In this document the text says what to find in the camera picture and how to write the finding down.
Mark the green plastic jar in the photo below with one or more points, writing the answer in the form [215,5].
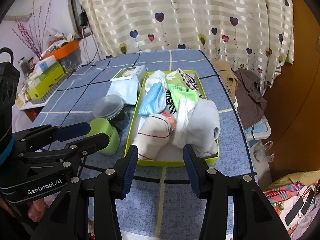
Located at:
[110,140]

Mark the person's left hand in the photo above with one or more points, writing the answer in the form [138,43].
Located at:
[37,211]

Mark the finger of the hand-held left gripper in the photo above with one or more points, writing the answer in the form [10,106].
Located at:
[72,130]
[92,143]

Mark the brown shirt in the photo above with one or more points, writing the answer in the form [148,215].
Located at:
[250,97]

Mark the blue face mask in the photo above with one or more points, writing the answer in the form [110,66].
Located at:
[152,100]

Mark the green-edged white box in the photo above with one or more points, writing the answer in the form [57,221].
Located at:
[175,162]

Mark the green cardboard box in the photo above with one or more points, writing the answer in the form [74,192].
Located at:
[47,82]

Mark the tan cloth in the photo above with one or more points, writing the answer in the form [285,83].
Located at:
[226,77]

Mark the dark glass jar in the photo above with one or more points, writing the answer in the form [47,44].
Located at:
[23,66]

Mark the light green cloth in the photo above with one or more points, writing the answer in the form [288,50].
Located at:
[182,92]

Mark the large black white striped sock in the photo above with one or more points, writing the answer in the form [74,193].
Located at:
[170,102]

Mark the white cloth bundle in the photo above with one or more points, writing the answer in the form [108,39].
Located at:
[155,78]

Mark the clear bag with orange toy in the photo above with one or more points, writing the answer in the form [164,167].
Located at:
[171,121]

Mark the clear storage bin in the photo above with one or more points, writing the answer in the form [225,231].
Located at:
[72,57]

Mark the white side table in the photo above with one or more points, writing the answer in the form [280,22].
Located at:
[30,106]

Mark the white blue tissue box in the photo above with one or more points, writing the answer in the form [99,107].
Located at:
[45,65]

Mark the wet wipes pack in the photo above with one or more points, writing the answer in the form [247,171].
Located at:
[125,85]

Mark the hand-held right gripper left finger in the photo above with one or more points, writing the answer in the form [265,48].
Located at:
[130,172]

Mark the crumpled clear plastic bag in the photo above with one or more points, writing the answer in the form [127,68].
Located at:
[263,152]

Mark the orange box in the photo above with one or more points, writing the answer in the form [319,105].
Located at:
[66,48]

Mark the white plastic basket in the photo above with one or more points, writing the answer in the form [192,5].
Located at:
[260,132]

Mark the clear plastic jar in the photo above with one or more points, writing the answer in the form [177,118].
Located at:
[108,107]

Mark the wooden door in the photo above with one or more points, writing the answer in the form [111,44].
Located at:
[300,92]

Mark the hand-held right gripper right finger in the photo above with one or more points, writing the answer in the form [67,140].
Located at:
[190,172]

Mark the heart print striped curtain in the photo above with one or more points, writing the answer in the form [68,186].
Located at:
[187,12]

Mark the colourful plaid fabric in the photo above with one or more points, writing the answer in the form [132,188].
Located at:
[295,200]

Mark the small black white striped sock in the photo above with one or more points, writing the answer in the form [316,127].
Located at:
[188,78]

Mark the dried purple branches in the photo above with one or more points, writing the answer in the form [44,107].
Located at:
[35,32]

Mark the grey sock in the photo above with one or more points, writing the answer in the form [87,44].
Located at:
[205,125]

